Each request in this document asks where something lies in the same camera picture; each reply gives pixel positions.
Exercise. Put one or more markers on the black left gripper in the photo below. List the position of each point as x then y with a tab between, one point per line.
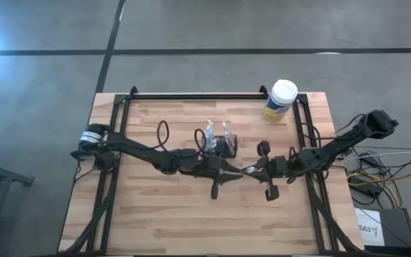
214	167

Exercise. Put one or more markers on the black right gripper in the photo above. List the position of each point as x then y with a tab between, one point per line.
278	166

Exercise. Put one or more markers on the green white toothbrush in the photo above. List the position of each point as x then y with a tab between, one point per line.
250	170

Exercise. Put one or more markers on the purple toothbrush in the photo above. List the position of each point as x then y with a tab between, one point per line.
228	135

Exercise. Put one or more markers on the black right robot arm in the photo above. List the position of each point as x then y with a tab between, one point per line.
341	142

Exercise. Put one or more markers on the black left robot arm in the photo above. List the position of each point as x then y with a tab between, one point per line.
141	153

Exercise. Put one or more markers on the Lysol wipes canister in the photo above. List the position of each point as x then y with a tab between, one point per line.
284	91

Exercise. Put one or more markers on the black power adapter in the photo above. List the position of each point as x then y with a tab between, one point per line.
364	185

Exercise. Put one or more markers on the white paper label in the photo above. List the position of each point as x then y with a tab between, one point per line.
369	228

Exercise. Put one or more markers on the black equipment case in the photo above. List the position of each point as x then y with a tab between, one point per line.
400	226

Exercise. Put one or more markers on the black aluminium rig frame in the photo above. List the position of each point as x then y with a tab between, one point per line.
198	96

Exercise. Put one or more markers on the black side bracket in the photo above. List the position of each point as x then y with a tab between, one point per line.
78	155

